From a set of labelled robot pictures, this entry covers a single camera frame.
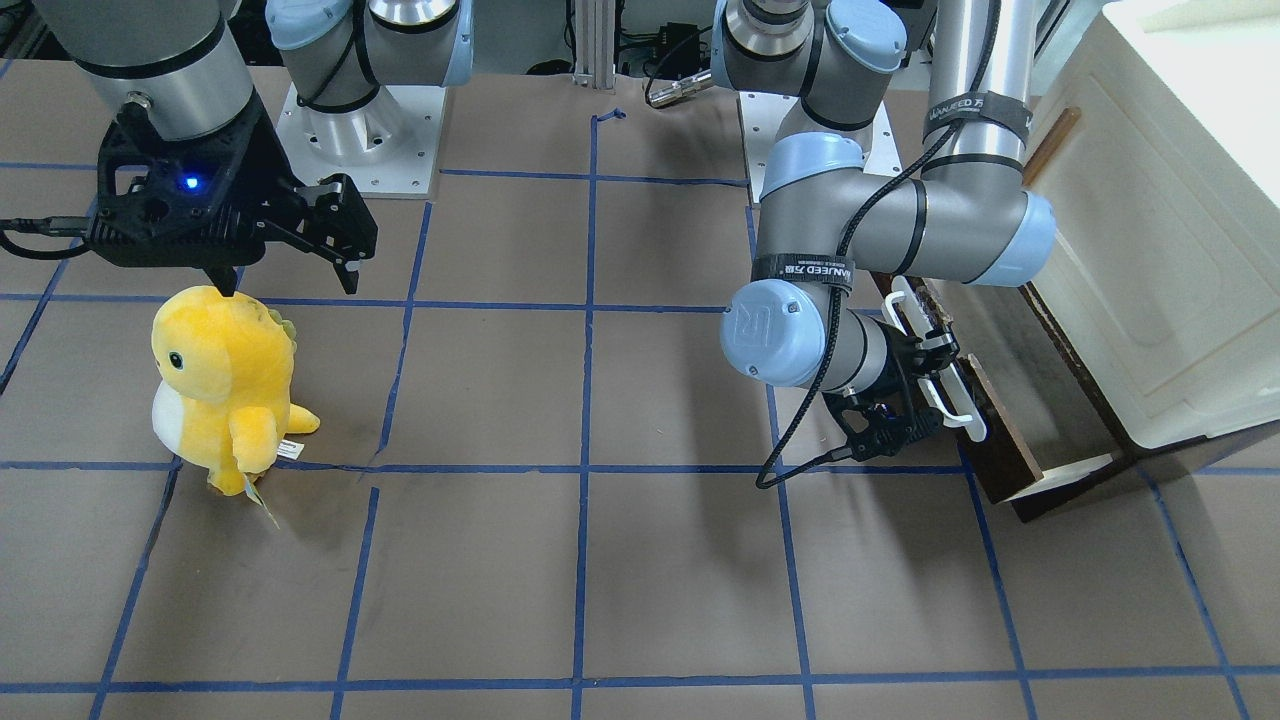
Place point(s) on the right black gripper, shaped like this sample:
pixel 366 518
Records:
pixel 273 168

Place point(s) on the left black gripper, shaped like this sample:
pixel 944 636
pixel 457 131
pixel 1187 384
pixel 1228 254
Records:
pixel 903 362

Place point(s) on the white drawer handle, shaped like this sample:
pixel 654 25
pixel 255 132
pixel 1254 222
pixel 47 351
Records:
pixel 913 313

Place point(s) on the dark brown wooden drawer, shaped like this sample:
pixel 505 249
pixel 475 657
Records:
pixel 1020 387

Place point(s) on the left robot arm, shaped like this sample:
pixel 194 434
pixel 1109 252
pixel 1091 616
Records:
pixel 959 213

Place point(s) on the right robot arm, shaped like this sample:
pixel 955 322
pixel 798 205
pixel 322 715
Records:
pixel 180 59

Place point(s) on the yellow plush dinosaur toy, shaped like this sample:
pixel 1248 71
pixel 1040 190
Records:
pixel 225 400

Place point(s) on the wooden stick on box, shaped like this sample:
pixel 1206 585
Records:
pixel 1051 143

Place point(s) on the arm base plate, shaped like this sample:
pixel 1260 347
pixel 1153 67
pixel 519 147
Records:
pixel 880 140
pixel 388 148

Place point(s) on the aluminium frame post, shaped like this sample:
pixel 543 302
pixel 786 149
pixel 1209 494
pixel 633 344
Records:
pixel 594 41

